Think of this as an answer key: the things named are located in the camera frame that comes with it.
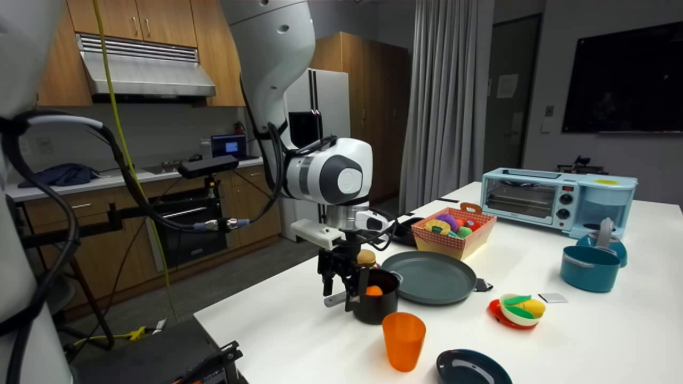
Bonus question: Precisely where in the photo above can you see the teal pot with lid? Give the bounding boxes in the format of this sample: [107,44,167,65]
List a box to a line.
[560,217,627,294]

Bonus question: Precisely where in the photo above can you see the colourful toy food on red plate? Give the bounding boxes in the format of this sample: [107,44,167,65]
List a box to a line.
[487,294,547,329]

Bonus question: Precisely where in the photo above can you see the black camera on stand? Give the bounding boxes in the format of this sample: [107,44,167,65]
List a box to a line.
[178,155,240,178]

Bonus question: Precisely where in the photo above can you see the small blue screen monitor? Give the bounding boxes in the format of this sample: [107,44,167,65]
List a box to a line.
[212,133,248,160]

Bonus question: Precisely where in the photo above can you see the gray plate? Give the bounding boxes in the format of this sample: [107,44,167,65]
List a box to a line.
[383,252,479,307]

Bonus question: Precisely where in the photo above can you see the light blue toaster oven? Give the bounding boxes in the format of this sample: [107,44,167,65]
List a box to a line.
[480,166,639,238]

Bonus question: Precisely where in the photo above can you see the gray curtain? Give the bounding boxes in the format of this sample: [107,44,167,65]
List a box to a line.
[399,0,495,208]

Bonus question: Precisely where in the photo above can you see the dark frying pan gray handle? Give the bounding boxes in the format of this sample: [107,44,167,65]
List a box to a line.
[436,349,513,384]

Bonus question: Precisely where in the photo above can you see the orange toy carrot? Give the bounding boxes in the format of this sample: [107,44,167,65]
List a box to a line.
[365,285,385,298]

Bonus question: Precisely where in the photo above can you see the yellow cable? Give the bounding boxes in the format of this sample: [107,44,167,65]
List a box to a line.
[89,0,174,321]

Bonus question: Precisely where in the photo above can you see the toy burger on teal coaster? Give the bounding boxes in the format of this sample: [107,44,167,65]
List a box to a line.
[356,249,378,268]

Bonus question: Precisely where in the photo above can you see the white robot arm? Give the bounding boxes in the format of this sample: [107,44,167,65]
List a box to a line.
[219,0,389,309]

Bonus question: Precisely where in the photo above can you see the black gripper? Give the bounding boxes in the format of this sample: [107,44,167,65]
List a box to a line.
[290,202,390,310]

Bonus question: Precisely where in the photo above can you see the red toy food basket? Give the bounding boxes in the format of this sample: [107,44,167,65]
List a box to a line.
[413,202,497,257]

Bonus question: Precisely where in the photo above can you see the black built-in oven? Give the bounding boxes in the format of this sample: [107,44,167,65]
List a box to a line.
[148,190,226,270]

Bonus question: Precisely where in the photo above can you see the steel range hood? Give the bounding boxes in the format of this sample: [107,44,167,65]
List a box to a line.
[76,33,215,97]

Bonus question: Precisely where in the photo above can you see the orange plastic cup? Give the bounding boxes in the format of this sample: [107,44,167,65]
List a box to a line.
[383,310,426,370]

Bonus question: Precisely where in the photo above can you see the black wall television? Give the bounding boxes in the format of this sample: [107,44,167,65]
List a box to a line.
[561,20,683,133]

